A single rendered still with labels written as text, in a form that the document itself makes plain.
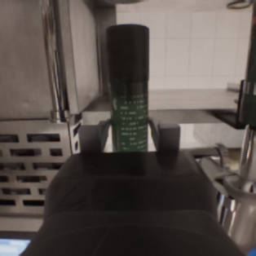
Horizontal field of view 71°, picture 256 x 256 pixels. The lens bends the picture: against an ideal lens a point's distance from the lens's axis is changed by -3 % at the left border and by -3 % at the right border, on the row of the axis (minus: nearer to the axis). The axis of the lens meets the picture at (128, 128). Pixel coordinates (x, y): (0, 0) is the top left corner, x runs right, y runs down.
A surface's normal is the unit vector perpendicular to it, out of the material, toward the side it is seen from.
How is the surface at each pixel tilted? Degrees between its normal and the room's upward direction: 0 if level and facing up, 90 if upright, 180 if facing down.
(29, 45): 90
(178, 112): 90
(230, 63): 90
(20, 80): 90
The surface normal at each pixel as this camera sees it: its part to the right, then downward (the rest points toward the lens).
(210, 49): 0.00, 0.30
